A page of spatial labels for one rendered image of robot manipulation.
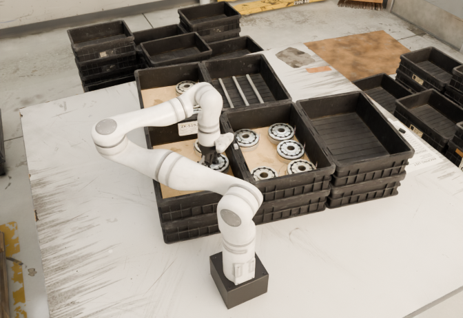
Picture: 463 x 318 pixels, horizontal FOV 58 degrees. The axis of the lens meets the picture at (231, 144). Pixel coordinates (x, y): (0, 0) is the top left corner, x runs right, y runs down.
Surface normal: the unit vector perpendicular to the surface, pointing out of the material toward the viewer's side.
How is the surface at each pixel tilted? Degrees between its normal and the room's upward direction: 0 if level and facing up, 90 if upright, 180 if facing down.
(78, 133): 0
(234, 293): 90
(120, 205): 0
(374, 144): 0
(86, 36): 90
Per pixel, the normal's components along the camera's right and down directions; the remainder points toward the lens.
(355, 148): 0.00, -0.75
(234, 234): -0.39, 0.61
